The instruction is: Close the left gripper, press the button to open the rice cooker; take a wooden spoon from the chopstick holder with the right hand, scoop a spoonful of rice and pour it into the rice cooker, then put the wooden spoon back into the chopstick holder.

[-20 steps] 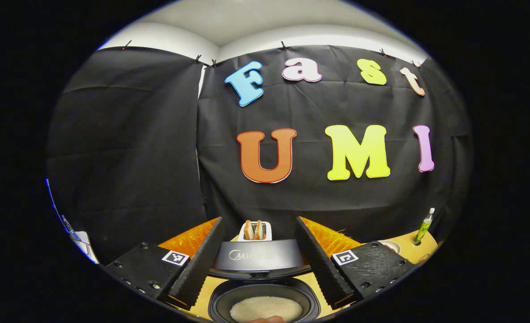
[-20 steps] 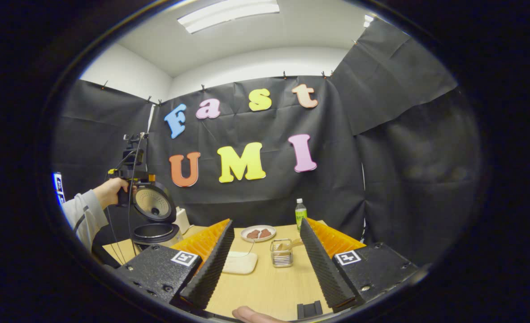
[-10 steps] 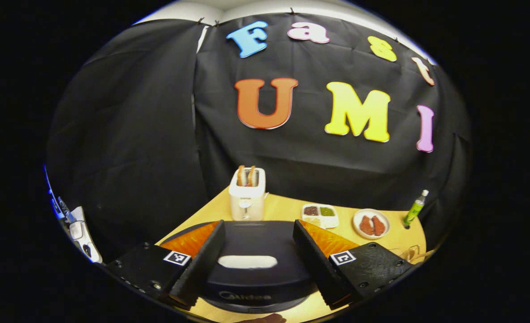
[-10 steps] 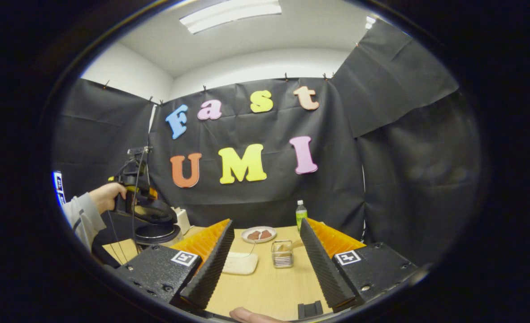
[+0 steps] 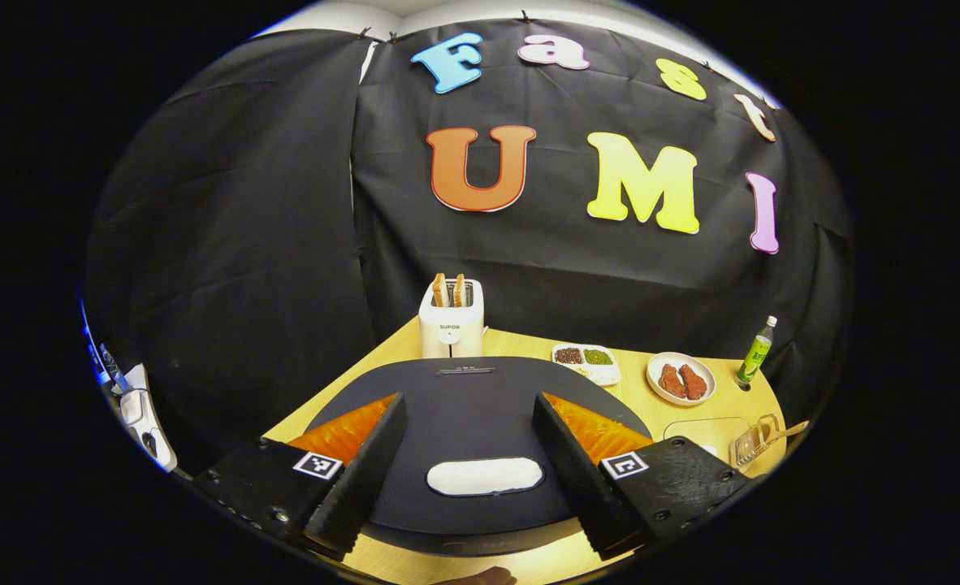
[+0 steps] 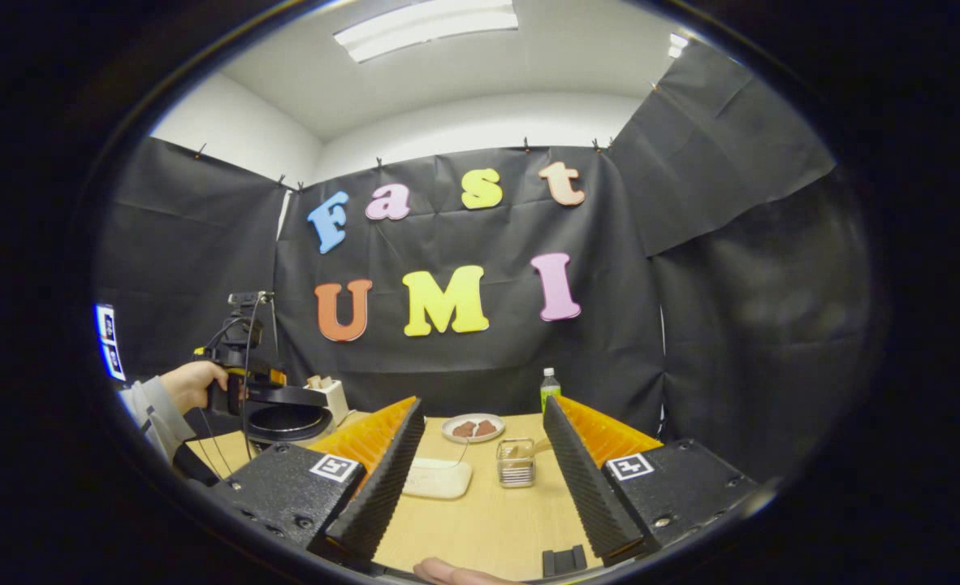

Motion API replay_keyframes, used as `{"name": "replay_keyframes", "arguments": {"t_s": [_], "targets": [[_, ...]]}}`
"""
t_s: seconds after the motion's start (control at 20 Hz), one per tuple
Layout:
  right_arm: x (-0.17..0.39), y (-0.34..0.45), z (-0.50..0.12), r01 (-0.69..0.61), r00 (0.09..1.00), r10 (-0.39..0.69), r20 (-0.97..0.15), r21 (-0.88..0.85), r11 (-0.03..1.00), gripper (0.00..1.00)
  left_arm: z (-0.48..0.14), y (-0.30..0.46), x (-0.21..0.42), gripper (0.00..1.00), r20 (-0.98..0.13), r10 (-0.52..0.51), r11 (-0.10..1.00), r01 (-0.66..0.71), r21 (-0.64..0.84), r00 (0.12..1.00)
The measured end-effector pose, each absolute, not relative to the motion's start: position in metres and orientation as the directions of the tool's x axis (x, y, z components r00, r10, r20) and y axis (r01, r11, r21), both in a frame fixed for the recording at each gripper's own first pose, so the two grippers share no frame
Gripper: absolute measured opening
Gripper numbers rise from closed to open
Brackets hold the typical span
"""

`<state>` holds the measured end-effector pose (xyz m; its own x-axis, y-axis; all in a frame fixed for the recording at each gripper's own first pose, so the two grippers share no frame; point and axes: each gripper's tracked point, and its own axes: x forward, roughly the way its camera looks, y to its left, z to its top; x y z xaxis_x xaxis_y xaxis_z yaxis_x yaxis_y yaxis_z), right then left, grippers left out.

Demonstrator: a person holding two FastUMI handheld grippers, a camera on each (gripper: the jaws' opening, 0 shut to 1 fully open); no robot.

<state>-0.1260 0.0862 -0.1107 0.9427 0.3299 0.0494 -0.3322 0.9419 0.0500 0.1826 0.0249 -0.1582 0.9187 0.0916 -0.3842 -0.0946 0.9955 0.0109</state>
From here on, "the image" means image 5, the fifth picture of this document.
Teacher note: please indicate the white compartment dish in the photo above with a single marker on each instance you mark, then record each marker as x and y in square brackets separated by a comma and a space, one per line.
[602, 374]

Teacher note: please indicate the computer monitor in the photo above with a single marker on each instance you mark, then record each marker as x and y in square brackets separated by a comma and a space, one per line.
[94, 361]

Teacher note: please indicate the black computer mouse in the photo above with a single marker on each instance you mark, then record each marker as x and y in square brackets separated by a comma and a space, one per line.
[149, 444]

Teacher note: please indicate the wooden spoon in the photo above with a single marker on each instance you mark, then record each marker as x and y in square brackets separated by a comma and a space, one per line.
[784, 432]

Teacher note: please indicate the clear plastic container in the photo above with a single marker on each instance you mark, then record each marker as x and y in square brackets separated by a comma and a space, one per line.
[707, 431]

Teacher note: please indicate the red braised meat piece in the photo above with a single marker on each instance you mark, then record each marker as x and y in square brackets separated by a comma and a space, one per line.
[672, 382]
[694, 382]

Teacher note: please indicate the white side table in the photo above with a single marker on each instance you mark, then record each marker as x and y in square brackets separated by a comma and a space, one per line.
[163, 451]

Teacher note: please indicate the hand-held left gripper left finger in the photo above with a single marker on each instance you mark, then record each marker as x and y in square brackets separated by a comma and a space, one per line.
[362, 479]

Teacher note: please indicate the green drink bottle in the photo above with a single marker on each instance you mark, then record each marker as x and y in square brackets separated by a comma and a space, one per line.
[756, 353]

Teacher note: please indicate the small white device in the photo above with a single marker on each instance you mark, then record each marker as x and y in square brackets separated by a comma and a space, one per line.
[132, 408]

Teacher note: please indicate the red beans pile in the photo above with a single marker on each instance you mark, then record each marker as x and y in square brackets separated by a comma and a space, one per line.
[568, 356]

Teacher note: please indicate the green beans pile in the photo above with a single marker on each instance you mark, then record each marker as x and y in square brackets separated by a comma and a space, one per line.
[598, 357]

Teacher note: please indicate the toast slice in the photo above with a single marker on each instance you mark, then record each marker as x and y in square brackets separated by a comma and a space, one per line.
[459, 291]
[440, 291]

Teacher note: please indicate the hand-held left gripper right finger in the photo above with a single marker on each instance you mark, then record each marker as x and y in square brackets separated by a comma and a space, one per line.
[581, 487]

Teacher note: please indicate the round white plate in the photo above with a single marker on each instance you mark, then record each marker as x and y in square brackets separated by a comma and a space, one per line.
[655, 382]

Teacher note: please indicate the black and silver rice cooker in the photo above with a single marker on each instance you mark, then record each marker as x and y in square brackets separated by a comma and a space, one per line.
[472, 422]

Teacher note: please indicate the black backdrop cloth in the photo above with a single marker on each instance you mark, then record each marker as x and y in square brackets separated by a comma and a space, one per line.
[228, 244]

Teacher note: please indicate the white toaster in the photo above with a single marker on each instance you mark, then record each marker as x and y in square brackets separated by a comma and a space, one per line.
[451, 333]

